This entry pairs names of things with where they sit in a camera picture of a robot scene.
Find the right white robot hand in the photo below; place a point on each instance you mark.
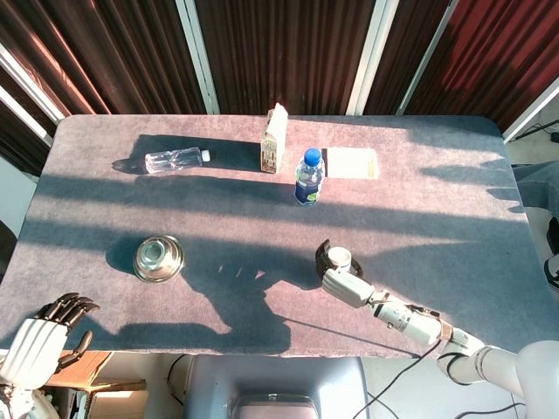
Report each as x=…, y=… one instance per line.
x=347, y=288

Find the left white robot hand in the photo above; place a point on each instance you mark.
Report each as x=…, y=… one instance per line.
x=32, y=353

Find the white paper cup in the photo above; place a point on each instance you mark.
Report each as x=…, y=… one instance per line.
x=340, y=258

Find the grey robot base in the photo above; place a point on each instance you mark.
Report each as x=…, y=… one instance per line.
x=275, y=379

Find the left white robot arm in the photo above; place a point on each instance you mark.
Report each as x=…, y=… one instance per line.
x=15, y=403

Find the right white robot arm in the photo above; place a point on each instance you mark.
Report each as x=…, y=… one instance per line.
x=419, y=325

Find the brown cardboard box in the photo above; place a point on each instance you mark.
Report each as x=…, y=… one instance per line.
x=87, y=371

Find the blue cap drink bottle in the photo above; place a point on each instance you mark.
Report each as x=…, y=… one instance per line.
x=309, y=183

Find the grey felt table cloth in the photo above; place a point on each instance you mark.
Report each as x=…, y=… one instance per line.
x=262, y=209

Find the cream shallow paper box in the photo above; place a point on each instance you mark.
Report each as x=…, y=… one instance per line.
x=349, y=163

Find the stainless steel bowl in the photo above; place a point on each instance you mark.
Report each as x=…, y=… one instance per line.
x=158, y=258

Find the beige milk carton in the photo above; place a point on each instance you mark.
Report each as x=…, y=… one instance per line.
x=271, y=148

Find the black and white shoe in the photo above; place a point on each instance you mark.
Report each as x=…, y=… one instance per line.
x=554, y=253

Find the clear empty plastic bottle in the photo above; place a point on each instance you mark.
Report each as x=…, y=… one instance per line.
x=172, y=160

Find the blue grey fabric seat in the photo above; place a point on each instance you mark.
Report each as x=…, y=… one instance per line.
x=539, y=183

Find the dark brown curtain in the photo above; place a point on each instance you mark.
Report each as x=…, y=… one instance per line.
x=284, y=52
x=406, y=57
x=109, y=57

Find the reddish brown curtain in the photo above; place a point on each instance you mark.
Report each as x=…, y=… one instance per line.
x=489, y=57

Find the white window frame post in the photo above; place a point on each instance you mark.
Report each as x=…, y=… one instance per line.
x=425, y=57
x=530, y=113
x=196, y=57
x=371, y=57
x=30, y=96

